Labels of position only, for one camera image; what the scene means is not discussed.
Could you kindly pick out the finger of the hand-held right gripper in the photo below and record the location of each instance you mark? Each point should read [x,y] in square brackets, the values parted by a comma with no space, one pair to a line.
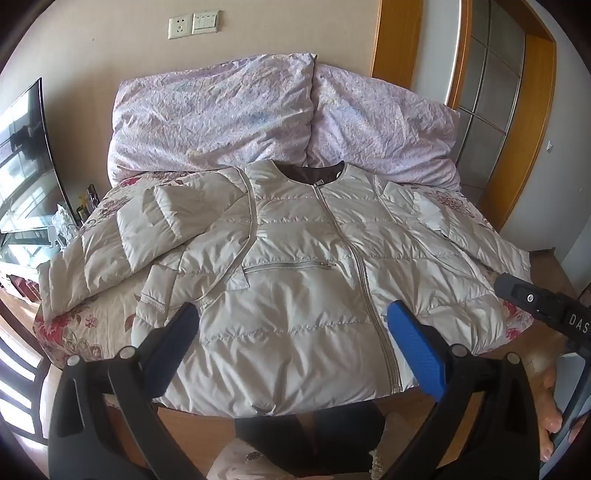
[515,286]

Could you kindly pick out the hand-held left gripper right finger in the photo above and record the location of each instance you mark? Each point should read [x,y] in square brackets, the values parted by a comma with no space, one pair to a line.
[415,350]

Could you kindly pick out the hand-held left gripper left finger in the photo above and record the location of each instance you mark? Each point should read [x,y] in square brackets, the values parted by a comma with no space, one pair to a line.
[178,332]

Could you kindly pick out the cream quilted down jacket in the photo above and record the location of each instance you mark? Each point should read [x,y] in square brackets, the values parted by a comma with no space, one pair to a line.
[300,286]

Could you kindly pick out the person's right hand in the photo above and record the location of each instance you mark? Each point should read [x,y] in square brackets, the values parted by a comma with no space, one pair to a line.
[551,406]

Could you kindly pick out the floral bed sheet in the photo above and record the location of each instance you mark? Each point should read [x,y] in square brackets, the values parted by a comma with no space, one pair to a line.
[101,318]

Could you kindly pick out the pale patterned cloth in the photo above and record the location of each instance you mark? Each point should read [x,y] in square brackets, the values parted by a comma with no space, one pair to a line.
[244,461]

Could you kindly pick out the clear plastic bag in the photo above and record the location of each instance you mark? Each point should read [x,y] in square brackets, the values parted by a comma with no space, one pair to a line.
[64,224]

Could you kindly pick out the dark bottle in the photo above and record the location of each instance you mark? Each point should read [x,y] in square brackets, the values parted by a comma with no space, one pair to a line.
[91,198]

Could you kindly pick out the dark slatted chair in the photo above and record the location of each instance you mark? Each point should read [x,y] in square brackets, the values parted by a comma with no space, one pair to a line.
[18,383]

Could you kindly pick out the frosted glass sliding door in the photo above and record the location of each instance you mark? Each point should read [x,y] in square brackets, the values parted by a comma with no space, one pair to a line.
[494,92]

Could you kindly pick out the lilac crinkled pillow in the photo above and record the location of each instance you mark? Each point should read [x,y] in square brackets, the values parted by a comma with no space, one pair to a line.
[378,124]
[207,115]

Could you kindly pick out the flat screen television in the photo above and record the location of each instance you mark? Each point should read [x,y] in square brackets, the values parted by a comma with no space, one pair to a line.
[23,161]

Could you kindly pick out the wooden door frame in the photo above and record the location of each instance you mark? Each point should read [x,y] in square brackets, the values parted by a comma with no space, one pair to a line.
[397,37]

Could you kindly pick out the white wall socket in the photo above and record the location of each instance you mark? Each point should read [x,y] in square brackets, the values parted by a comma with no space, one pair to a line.
[178,27]

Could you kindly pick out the white light switch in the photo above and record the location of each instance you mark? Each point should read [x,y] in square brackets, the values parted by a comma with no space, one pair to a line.
[204,22]

